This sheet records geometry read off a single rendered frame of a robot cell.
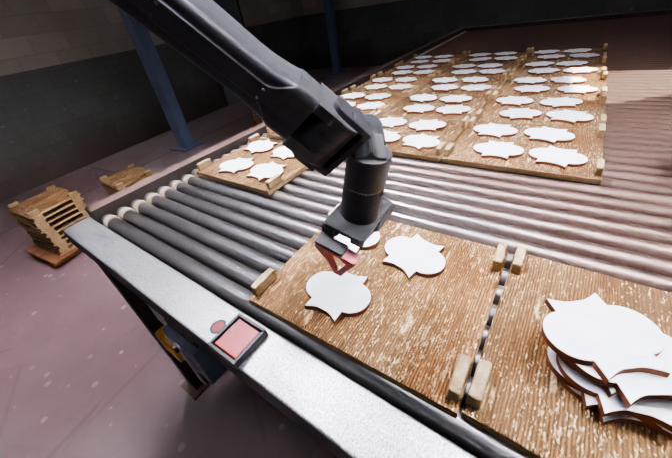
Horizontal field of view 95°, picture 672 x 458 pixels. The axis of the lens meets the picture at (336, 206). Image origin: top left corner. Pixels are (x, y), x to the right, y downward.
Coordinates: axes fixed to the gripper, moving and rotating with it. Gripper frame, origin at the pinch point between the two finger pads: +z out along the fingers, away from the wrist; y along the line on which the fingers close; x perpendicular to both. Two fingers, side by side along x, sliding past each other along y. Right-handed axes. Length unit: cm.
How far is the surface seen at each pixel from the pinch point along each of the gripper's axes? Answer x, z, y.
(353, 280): -0.3, 11.2, 2.4
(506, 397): -27.8, 4.7, -6.6
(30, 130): 473, 174, 78
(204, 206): 58, 30, 13
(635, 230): -46, 3, 41
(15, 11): 506, 59, 135
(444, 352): -19.2, 7.1, -3.9
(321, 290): 4.0, 12.2, -2.4
